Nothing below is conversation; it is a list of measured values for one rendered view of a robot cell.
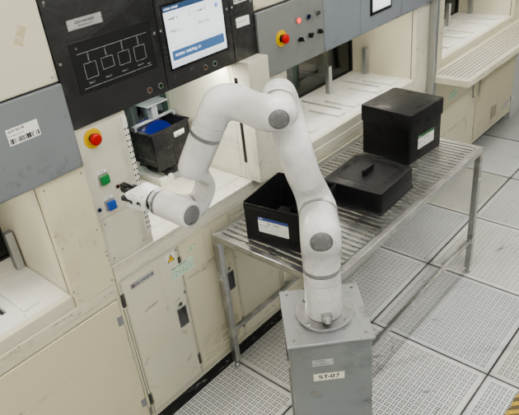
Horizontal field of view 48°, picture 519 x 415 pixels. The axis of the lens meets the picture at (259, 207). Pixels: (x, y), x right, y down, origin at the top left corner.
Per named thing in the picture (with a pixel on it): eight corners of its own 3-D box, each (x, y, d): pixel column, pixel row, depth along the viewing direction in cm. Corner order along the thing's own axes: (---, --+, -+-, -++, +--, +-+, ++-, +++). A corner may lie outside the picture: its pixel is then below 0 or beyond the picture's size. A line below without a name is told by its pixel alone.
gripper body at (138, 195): (147, 219, 179) (125, 209, 186) (173, 204, 185) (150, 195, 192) (142, 198, 175) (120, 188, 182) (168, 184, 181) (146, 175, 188)
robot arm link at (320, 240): (338, 255, 189) (336, 191, 177) (344, 291, 174) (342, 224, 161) (301, 258, 190) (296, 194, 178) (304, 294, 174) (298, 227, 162)
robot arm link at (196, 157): (225, 123, 173) (191, 204, 188) (184, 125, 161) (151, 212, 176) (244, 140, 169) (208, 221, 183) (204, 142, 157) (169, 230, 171)
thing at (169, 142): (157, 182, 258) (143, 114, 242) (128, 171, 270) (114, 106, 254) (197, 160, 273) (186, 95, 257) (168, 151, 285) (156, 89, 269)
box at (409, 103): (409, 165, 277) (410, 116, 264) (360, 151, 295) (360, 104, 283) (441, 144, 293) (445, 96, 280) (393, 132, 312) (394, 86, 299)
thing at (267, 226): (245, 238, 237) (240, 202, 229) (281, 206, 257) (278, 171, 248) (306, 255, 223) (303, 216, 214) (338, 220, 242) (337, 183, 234)
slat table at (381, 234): (336, 428, 245) (329, 285, 206) (233, 366, 281) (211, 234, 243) (470, 271, 325) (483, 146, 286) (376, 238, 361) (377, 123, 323)
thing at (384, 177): (381, 216, 241) (381, 189, 234) (321, 199, 258) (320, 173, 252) (413, 186, 260) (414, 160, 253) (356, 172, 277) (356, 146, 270)
